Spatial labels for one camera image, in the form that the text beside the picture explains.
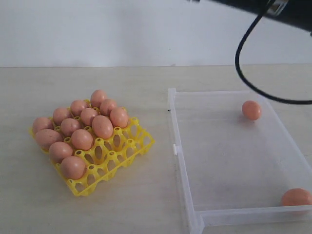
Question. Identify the brown speckled egg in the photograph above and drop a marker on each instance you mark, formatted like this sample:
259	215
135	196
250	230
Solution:
82	140
87	115
107	106
69	125

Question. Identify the brown speckled egg front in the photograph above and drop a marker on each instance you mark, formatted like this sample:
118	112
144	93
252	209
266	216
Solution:
82	140

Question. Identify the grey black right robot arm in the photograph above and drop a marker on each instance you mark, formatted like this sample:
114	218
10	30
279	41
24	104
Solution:
297	13

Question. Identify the yellow plastic egg tray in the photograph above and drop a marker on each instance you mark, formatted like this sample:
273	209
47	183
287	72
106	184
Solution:
106	155

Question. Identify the clear plastic box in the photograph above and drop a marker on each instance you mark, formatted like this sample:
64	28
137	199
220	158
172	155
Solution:
234	170

